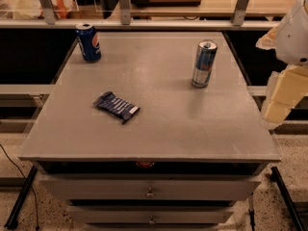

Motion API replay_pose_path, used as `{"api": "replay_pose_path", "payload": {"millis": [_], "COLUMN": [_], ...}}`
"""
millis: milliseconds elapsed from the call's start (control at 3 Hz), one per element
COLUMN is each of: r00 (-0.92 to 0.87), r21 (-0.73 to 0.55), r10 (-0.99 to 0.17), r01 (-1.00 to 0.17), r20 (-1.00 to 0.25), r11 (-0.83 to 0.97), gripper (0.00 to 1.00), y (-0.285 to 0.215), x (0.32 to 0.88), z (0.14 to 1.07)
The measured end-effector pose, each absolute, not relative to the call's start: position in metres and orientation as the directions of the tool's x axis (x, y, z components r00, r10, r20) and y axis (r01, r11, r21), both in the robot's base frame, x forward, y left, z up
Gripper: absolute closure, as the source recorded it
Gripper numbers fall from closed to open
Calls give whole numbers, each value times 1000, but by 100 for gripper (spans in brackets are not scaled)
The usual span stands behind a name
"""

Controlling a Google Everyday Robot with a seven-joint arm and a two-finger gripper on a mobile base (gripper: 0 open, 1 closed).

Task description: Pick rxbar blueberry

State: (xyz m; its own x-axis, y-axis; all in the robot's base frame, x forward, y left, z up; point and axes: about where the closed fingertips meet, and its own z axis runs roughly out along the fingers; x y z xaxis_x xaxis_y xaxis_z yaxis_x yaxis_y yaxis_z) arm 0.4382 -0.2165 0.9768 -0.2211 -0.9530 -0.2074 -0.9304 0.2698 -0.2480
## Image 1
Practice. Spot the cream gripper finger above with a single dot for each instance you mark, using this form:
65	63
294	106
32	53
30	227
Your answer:
267	41
284	91

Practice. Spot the dark blue rxbar wrapper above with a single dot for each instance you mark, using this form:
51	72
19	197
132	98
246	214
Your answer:
116	106

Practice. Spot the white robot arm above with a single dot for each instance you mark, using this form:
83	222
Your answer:
292	40

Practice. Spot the silver red bull can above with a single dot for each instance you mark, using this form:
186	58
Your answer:
205	56

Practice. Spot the grey drawer cabinet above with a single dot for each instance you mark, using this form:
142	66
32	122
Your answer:
180	132

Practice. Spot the blue pepsi can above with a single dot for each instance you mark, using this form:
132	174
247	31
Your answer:
88	42

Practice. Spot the lower grey drawer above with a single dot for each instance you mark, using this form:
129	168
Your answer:
150	215

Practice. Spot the grey drawer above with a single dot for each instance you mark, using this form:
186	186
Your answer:
150	215
220	189

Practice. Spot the orange white plastic bag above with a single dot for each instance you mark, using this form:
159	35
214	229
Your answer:
32	9

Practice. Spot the upper grey drawer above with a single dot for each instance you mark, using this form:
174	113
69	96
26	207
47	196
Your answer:
220	189

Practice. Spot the right metal bracket post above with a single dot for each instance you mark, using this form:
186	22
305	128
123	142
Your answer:
238	15

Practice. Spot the metal bracket post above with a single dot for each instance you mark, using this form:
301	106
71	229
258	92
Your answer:
238	15
48	11
125	16

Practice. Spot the long grey shelf rail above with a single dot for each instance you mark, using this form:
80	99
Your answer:
143	25

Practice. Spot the right black floor rail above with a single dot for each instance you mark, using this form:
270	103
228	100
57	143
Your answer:
297	210

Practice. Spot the black floor rail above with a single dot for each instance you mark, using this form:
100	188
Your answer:
297	210
25	185

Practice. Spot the middle metal bracket post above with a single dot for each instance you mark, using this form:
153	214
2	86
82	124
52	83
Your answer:
125	16

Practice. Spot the left metal bracket post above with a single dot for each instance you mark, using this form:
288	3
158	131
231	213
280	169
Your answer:
48	11

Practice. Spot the left black floor rail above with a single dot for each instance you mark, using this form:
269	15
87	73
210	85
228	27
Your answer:
25	185

